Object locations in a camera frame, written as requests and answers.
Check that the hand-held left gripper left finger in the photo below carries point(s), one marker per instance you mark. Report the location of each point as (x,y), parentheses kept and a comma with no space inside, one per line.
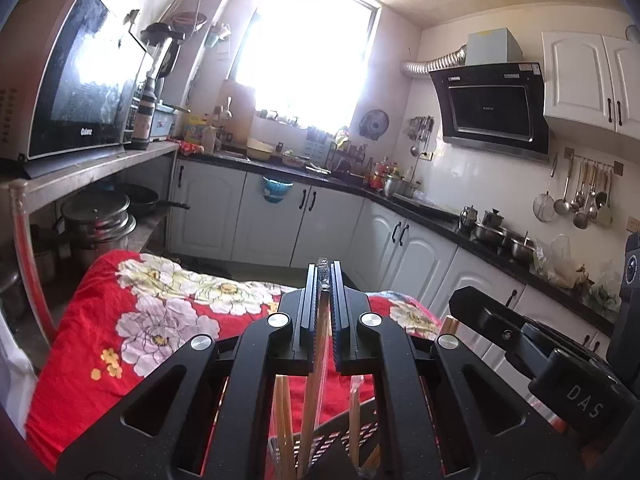
(300,310)

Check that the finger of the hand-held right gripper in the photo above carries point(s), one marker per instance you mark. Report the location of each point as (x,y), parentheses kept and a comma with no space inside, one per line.
(490,322)

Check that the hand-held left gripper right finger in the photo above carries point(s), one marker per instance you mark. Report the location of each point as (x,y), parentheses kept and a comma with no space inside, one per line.
(347,320)

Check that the wooden chopstick pair packet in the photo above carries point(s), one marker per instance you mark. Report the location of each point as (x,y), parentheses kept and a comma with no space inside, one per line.
(314,400)

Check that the black plastic utensil basket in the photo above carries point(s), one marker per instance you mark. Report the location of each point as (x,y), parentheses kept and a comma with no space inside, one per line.
(362,415)

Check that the pile of chopsticks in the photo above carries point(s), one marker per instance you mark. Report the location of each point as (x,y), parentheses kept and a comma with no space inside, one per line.
(284,425)

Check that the row of hanging kitchen utensils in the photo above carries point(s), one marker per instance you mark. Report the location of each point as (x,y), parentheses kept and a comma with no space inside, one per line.
(580,200)

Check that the steel bowl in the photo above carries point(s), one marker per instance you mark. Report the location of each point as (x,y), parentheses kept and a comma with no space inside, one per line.
(521,249)
(490,235)

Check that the clear plastic bags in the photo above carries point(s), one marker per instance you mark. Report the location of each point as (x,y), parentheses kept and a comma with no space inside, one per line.
(565,270)

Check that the steel teapot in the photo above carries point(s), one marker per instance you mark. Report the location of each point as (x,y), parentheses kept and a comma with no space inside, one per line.
(491,217)
(468,217)

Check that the black kitchen countertop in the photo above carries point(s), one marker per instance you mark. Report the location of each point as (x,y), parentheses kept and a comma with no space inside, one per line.
(440,217)

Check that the blue plastic basin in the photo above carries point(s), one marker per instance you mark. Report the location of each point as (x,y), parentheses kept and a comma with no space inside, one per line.
(276,190)

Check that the white lower cabinets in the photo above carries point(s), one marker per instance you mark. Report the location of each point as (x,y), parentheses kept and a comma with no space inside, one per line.
(210,210)

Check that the white cabinets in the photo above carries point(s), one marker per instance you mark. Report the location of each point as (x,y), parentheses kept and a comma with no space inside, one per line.
(210,210)
(580,80)

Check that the steel cooking pot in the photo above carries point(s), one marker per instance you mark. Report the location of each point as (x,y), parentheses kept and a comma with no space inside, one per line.
(402,187)

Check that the cluster of condiment bottles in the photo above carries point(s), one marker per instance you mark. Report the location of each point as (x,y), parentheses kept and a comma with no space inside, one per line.
(360,160)

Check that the black frying pan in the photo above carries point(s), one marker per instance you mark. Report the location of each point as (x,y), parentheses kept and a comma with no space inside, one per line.
(145,200)

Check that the small round fan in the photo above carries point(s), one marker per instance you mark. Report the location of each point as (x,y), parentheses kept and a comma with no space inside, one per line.
(375,124)

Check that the wooden cutting board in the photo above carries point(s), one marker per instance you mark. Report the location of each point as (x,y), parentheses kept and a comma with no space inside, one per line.
(240,110)

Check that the black range hood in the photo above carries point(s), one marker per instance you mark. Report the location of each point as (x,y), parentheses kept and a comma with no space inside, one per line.
(487,105)

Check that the stacked steel pots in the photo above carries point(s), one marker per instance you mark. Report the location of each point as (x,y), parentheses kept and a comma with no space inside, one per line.
(95,225)

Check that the red floral tablecloth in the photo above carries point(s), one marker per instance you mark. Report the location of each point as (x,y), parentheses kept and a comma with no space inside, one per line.
(75,320)

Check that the light blue box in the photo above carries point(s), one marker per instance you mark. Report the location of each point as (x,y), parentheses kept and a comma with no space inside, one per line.
(162,122)

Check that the dark glass bottle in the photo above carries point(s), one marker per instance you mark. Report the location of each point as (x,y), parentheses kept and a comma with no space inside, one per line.
(142,120)

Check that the metal shelf table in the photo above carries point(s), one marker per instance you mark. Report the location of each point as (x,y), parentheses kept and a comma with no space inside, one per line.
(90,170)

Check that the white upper cabinets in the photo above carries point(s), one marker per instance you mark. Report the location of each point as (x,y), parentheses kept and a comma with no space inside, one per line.
(580,80)

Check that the kitchen window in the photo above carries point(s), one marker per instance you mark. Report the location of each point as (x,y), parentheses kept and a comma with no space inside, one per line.
(305,50)

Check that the black blender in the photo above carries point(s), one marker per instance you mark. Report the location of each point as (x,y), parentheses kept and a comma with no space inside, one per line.
(162,55)

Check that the microwave oven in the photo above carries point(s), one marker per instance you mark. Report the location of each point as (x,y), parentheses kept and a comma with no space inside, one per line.
(75,75)

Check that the small wall utensil rack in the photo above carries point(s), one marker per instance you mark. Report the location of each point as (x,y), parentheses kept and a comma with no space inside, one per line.
(421,132)

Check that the silver exhaust duct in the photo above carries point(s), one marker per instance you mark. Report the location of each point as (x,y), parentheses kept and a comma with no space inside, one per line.
(435,62)

